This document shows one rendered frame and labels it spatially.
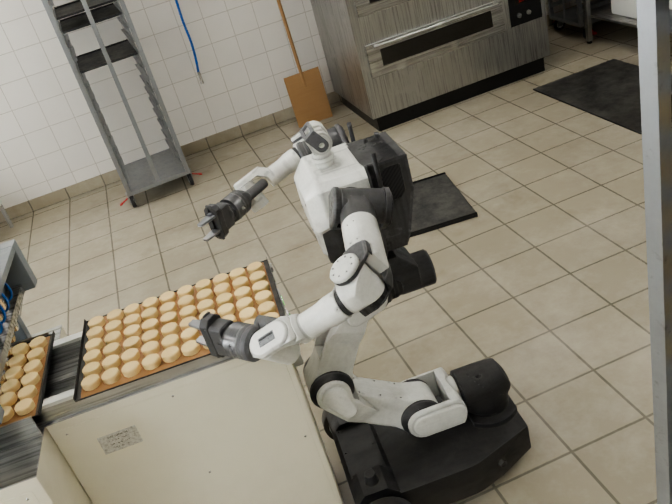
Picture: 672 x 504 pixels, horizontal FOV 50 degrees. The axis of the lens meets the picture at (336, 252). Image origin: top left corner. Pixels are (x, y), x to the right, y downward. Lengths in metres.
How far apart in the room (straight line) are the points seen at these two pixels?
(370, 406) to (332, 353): 0.25
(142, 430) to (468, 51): 4.15
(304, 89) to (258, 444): 4.14
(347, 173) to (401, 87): 3.57
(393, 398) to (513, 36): 3.86
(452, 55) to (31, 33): 3.09
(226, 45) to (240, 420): 4.29
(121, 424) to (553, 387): 1.62
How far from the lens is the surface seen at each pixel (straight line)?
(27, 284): 2.49
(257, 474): 2.35
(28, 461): 2.10
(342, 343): 2.24
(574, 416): 2.84
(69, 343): 2.38
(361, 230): 1.68
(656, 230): 1.24
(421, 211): 4.24
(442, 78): 5.59
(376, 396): 2.41
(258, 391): 2.14
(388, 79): 5.42
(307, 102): 6.03
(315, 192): 1.92
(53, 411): 2.16
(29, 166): 6.23
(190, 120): 6.17
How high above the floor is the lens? 2.02
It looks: 30 degrees down
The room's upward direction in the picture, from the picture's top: 16 degrees counter-clockwise
